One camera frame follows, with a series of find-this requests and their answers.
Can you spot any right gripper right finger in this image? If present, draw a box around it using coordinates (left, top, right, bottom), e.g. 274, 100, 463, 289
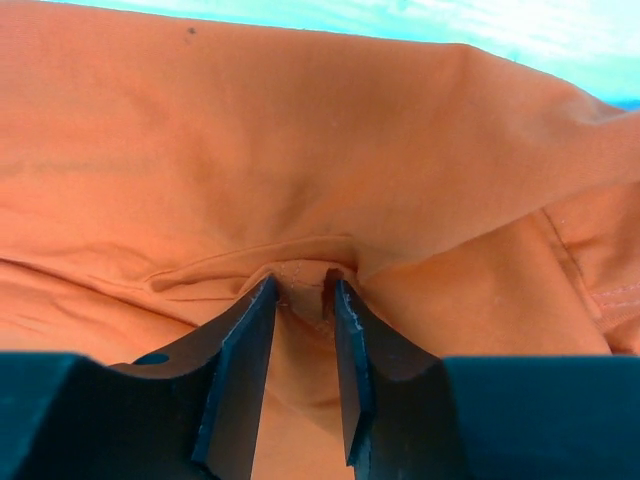
333, 280, 471, 479

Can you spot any orange t shirt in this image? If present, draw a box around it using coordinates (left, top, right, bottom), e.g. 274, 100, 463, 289
1, 1, 639, 479

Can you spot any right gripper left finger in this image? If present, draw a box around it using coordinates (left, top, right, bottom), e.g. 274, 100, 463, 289
113, 278, 278, 479

